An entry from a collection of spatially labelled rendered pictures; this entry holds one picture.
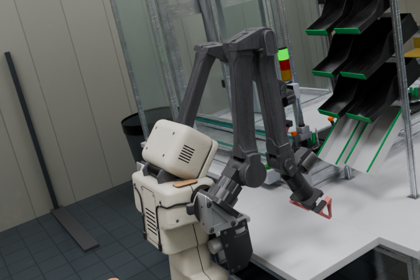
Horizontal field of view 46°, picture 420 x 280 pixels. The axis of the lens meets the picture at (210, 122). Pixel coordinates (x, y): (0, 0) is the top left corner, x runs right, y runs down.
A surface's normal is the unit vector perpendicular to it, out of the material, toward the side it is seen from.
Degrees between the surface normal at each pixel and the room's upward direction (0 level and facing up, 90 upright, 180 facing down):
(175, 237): 90
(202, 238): 90
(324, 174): 90
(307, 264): 0
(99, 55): 90
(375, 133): 45
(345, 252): 0
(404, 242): 0
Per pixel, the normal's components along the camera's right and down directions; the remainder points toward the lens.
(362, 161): -0.78, -0.47
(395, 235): -0.21, -0.94
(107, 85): 0.51, 0.12
